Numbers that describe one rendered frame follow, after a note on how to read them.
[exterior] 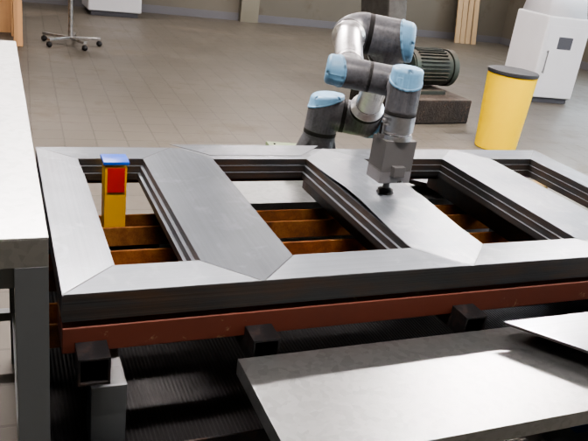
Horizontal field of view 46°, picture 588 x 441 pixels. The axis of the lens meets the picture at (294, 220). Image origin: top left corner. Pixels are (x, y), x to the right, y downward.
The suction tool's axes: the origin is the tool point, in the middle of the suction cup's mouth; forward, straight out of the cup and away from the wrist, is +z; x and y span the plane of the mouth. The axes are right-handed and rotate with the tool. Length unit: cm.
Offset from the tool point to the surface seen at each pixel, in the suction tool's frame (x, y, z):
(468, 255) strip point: -32.7, 1.5, -0.2
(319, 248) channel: 5.5, -12.4, 15.9
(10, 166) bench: -28, -85, -19
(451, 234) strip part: -23.2, 3.7, -0.3
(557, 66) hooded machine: 468, 505, 46
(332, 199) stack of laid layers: 6.6, -10.2, 3.3
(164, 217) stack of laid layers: 0, -54, 3
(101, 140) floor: 317, -19, 87
